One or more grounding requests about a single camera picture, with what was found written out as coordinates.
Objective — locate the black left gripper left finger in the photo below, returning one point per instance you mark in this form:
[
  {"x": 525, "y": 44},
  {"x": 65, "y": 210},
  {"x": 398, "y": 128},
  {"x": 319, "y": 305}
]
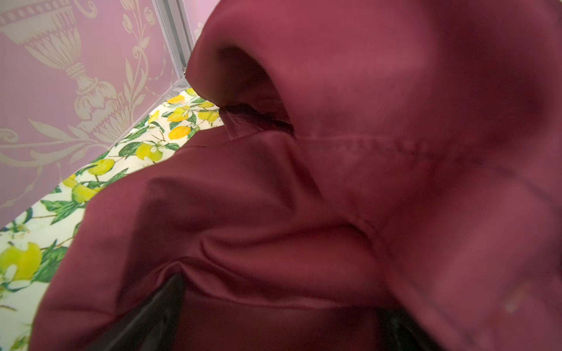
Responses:
[{"x": 152, "y": 325}]

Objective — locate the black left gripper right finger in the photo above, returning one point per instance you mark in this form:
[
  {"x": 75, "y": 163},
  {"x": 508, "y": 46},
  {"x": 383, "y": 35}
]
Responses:
[{"x": 401, "y": 332}]

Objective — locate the maroon shirt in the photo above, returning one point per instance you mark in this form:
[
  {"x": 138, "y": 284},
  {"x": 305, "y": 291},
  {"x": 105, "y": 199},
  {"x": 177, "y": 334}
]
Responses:
[{"x": 372, "y": 155}]

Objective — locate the lemon print cloth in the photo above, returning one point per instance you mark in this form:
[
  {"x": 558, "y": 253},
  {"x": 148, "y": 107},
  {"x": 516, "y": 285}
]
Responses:
[{"x": 35, "y": 242}]

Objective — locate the left corner aluminium post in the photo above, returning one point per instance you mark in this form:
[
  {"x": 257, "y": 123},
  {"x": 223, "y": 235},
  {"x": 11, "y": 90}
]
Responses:
[{"x": 175, "y": 26}]

